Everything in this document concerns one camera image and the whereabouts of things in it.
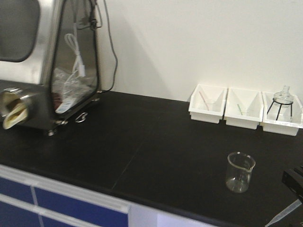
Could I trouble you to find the red pipette in beaker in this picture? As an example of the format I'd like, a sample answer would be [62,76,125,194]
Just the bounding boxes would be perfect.
[199,91,210,111]

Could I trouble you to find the left white plastic bin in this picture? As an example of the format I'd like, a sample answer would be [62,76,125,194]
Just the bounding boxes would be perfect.
[188,84,228,124]

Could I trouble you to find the white plastic bin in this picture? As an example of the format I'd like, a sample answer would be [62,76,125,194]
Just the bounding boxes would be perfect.
[188,84,228,124]
[260,91,303,136]
[224,88,264,130]

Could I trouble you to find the small beaker in left bin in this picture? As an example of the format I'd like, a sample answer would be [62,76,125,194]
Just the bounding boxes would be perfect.
[206,99,215,111]

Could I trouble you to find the small beaker in bin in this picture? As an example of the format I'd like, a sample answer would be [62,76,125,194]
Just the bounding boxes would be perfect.
[206,99,215,111]
[242,108,253,116]

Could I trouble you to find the small beaker in middle bin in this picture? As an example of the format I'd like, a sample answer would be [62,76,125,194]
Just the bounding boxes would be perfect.
[242,108,253,116]

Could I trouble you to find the middle white plastic bin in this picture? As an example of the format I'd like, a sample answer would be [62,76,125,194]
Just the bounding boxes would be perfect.
[224,88,264,130]

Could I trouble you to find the empty glass beaker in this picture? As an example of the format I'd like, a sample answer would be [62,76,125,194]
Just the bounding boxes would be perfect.
[225,152,256,193]

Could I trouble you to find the stainless steel glove box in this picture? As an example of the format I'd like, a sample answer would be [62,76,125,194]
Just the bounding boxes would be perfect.
[0,0,100,135]

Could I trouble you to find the right white plastic bin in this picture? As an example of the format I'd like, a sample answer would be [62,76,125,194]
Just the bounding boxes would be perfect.
[260,91,303,136]

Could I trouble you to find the round glass flask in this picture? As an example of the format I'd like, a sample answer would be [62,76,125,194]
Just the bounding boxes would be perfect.
[273,85,294,108]

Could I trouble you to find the cream rubber glove port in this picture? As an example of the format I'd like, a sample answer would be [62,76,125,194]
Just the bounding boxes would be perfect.
[0,91,29,130]

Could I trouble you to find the blue cabinet drawers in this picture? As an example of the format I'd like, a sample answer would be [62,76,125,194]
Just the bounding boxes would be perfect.
[0,166,129,227]

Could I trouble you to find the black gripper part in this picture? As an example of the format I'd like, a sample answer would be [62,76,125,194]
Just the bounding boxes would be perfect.
[282,165,303,203]

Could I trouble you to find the white coiled cable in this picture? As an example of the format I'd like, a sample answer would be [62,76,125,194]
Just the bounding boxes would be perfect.
[64,33,86,78]

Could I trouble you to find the grey power cable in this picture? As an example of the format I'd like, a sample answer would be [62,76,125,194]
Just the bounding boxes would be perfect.
[100,0,118,93]

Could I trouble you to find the black wire tripod stand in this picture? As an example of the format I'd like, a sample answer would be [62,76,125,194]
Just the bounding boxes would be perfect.
[267,98,294,121]

